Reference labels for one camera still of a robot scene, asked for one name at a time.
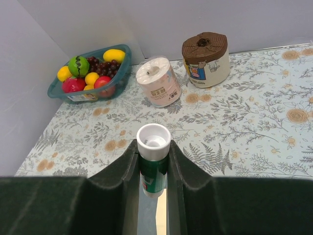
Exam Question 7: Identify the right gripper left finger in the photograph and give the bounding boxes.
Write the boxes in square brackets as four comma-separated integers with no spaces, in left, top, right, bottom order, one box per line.
[0,141,139,235]

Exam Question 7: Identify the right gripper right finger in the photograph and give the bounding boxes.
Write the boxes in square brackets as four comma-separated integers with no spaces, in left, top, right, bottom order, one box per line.
[167,141,313,235]

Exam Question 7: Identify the grey envelope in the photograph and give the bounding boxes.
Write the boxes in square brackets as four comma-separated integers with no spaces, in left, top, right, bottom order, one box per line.
[137,188,170,235]

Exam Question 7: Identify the green white glue stick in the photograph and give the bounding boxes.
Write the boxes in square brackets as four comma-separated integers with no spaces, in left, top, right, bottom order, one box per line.
[136,123,171,198]

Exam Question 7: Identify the floral table mat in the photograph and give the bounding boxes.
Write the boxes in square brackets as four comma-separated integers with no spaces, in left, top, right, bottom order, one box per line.
[17,44,313,179]

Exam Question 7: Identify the small yellow fruit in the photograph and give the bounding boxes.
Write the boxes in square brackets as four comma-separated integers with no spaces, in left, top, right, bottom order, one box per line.
[84,85,94,91]

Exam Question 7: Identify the red apple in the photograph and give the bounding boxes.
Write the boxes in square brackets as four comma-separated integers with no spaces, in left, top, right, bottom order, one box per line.
[94,76,112,89]

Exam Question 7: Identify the yellow lemon centre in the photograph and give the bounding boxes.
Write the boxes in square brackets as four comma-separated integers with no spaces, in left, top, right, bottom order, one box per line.
[85,72,99,85]

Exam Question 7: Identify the yellow lemon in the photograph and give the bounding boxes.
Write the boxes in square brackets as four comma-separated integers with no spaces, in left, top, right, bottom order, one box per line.
[57,66,72,82]
[85,72,99,85]

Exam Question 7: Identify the white toilet paper roll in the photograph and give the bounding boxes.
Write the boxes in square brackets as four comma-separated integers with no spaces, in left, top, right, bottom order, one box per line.
[135,56,181,108]

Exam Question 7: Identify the dark purple grapes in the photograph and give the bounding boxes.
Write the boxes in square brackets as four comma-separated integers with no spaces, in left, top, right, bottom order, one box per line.
[87,56,121,78]

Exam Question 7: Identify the yellow lemon left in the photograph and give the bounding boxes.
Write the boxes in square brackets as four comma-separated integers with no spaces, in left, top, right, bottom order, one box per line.
[57,66,72,82]

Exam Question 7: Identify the green watermelon ball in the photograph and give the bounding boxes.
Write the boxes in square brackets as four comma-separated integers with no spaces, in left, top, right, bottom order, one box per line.
[68,56,89,77]

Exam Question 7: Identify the brown toilet paper roll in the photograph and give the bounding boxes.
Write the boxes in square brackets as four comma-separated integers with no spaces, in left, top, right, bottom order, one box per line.
[182,32,230,88]

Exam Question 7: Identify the yellow mango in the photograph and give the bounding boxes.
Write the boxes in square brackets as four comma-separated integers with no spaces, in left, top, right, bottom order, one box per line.
[103,49,125,64]

